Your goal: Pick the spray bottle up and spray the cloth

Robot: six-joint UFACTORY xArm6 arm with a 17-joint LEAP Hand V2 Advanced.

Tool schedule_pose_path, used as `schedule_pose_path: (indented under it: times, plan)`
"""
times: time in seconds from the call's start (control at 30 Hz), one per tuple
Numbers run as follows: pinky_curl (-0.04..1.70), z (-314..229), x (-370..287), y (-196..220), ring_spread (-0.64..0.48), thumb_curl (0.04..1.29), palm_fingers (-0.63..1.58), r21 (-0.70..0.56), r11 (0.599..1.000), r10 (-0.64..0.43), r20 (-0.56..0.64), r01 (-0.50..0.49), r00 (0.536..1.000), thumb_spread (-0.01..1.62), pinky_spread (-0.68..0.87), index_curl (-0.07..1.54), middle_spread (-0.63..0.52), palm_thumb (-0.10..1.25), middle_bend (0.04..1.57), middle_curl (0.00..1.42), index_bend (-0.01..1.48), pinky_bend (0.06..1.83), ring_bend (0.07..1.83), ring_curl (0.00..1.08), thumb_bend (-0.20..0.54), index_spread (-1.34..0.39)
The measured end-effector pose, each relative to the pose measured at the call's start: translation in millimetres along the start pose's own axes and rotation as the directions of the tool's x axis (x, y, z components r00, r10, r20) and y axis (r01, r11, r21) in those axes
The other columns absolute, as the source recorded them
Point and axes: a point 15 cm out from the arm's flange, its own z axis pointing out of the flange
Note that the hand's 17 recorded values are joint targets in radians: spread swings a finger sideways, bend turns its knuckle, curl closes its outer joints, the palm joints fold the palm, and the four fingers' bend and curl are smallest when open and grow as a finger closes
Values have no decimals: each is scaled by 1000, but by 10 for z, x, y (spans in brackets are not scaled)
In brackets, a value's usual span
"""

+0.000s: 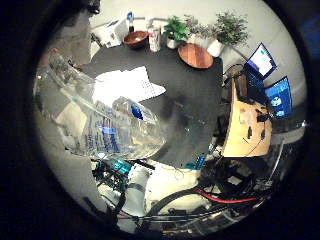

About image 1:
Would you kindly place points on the white cloth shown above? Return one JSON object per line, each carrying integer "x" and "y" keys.
{"x": 133, "y": 85}

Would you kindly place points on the dark bottle with blue cap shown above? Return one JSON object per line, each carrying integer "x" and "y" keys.
{"x": 130, "y": 20}

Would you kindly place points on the round wooden plate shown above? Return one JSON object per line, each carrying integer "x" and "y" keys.
{"x": 195, "y": 55}

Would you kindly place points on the white and red can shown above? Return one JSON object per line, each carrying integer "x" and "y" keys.
{"x": 154, "y": 38}

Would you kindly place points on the brown wooden bowl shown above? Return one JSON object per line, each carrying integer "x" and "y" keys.
{"x": 135, "y": 38}

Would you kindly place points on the light wooden desk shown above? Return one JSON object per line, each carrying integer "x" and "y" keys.
{"x": 248, "y": 131}

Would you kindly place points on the green plant small white pot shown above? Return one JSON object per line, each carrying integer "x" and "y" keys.
{"x": 175, "y": 30}

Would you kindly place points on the thin pale plant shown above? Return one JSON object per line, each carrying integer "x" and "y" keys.
{"x": 197, "y": 30}

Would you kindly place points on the white cup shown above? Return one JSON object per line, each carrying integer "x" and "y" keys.
{"x": 149, "y": 22}

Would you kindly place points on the white cardboard box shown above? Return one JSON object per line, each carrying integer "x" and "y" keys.
{"x": 111, "y": 33}

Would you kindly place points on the bushy plant large white pot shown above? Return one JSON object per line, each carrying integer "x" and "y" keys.
{"x": 229, "y": 30}

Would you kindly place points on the open laptop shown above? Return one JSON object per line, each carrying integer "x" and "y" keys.
{"x": 260, "y": 65}

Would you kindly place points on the blue computer monitor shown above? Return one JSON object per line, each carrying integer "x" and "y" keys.
{"x": 280, "y": 97}

